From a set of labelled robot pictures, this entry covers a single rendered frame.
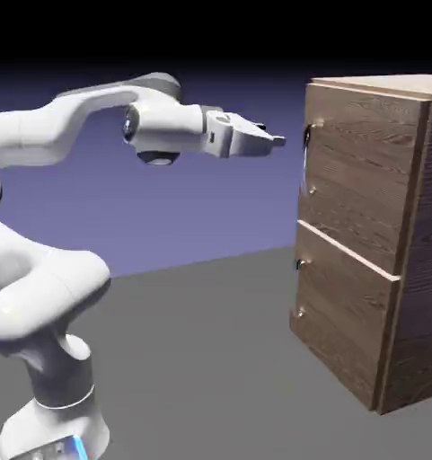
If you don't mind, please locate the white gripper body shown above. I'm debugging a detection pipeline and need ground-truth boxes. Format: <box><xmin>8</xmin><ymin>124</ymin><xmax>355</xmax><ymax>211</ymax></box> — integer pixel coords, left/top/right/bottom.
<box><xmin>228</xmin><ymin>113</ymin><xmax>275</xmax><ymax>160</ymax></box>

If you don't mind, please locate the large wooden cabinet door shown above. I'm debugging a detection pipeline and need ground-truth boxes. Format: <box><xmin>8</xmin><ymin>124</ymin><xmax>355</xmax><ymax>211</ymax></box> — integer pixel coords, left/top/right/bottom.
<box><xmin>296</xmin><ymin>83</ymin><xmax>431</xmax><ymax>277</ymax></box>

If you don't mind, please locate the wooden cabinet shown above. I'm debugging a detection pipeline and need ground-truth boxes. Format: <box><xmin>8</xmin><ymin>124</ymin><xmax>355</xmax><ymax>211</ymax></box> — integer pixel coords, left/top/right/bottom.
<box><xmin>288</xmin><ymin>74</ymin><xmax>432</xmax><ymax>416</ymax></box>

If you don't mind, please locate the small wooden cabinet door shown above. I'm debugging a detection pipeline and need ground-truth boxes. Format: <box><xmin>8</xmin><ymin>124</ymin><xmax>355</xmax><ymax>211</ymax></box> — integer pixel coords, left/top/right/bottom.
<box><xmin>288</xmin><ymin>219</ymin><xmax>402</xmax><ymax>411</ymax></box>

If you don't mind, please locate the long curved metal handle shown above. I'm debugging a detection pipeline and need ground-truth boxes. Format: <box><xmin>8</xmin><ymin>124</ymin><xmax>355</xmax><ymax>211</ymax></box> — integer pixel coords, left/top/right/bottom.
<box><xmin>300</xmin><ymin>123</ymin><xmax>314</xmax><ymax>197</ymax></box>

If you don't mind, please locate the short curved metal handle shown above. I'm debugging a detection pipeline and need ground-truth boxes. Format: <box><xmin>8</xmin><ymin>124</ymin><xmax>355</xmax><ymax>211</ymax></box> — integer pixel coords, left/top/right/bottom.
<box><xmin>293</xmin><ymin>259</ymin><xmax>306</xmax><ymax>319</ymax></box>

